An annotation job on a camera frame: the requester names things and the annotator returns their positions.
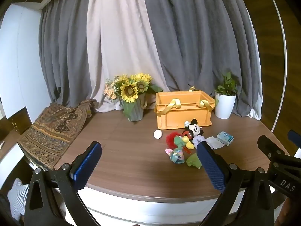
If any blue tissue packet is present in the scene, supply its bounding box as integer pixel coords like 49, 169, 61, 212
216, 131, 235, 146

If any purple cloth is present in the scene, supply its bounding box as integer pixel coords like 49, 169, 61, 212
192, 135, 207, 147

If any colourful small plush toy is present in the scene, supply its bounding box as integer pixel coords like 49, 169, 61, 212
165, 148, 185, 164

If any white curtain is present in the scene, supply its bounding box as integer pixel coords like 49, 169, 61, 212
87, 0, 170, 113

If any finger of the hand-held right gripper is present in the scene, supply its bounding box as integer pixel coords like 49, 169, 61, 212
257, 135, 301, 162
288, 130, 301, 149

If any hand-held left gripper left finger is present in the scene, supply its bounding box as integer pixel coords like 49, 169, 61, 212
25, 141, 103, 226

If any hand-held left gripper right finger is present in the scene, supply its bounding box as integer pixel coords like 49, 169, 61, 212
197, 141, 275, 226

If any mouse plush toy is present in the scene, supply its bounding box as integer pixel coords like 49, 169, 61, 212
182, 119, 204, 144

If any orange plastic crate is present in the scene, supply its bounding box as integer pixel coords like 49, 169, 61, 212
154, 86, 216, 131

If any white tissue sheet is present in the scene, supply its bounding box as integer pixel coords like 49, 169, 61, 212
204, 136, 225, 150

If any grey curtain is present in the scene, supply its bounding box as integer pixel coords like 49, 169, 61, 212
38, 0, 104, 110
138, 0, 263, 121

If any patterned brown cloth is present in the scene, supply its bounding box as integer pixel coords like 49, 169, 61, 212
18, 98, 98, 171

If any sunflower bouquet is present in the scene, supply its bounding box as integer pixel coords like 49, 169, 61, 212
103, 72, 163, 120

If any white ring tube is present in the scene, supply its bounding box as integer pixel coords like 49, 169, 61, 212
261, 0, 287, 134

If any red and green plush toy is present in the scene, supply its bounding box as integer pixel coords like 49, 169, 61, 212
166, 132, 191, 155

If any grey ribbed vase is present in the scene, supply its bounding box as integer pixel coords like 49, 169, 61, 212
119, 93, 147, 122

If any white wardrobe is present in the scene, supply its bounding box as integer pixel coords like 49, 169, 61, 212
0, 2, 52, 123

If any striped clothing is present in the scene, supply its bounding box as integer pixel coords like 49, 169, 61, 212
7, 177, 30, 220

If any white plant pot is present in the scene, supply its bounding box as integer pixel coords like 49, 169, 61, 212
214, 91, 237, 119

